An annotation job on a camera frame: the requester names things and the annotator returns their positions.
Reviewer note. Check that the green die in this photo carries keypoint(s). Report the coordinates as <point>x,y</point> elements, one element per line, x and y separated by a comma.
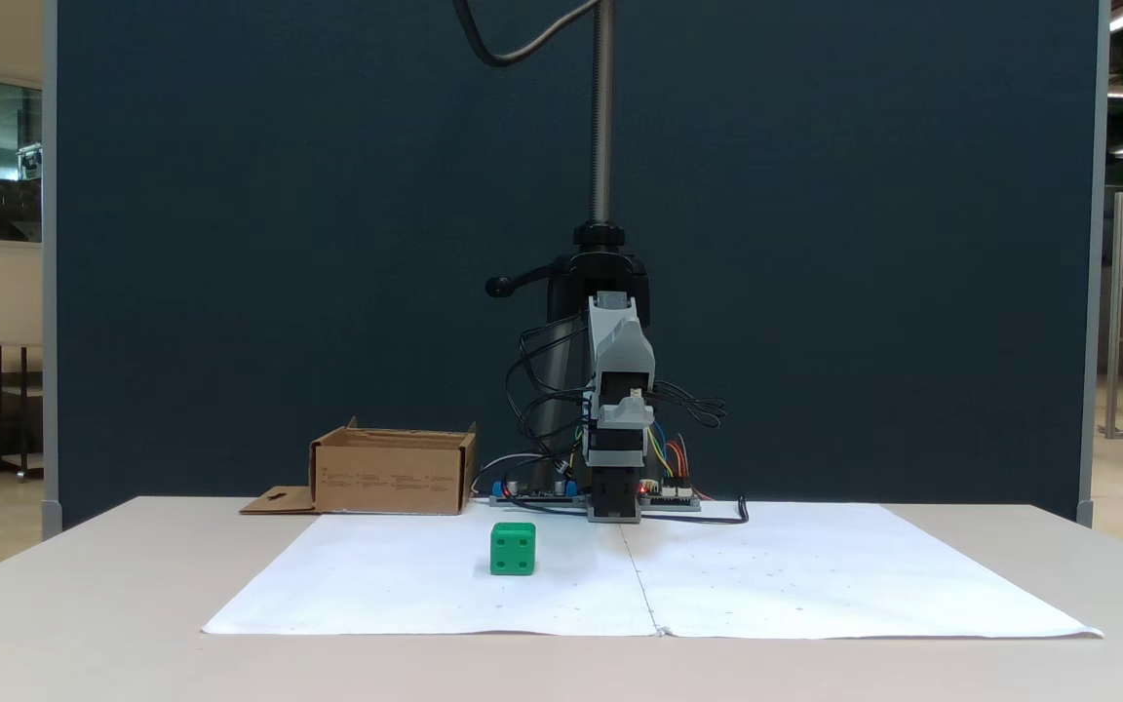
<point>513,551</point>

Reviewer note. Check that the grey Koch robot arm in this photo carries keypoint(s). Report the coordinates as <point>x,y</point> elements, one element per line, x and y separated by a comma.
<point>620,346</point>

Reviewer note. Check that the blue power circuit board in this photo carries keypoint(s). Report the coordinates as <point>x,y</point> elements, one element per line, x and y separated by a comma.
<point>537,498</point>

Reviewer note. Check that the brown cardboard box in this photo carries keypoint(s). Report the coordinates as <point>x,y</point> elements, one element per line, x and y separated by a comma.
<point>391,483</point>

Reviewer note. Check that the white paper sheet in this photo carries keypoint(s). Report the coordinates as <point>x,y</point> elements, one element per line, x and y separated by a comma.
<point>864,575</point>
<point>376,585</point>

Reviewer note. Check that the dark blue partition panel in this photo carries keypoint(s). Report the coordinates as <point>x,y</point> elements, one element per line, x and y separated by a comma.
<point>230,244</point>

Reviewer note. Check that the black shelf cart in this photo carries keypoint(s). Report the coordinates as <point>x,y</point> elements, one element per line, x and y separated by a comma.
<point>11,390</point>

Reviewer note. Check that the camera stand with black clamp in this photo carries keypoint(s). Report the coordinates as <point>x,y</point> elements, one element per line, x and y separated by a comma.
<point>601,117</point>

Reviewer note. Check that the wall window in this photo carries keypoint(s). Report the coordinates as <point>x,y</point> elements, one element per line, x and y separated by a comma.
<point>14,161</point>

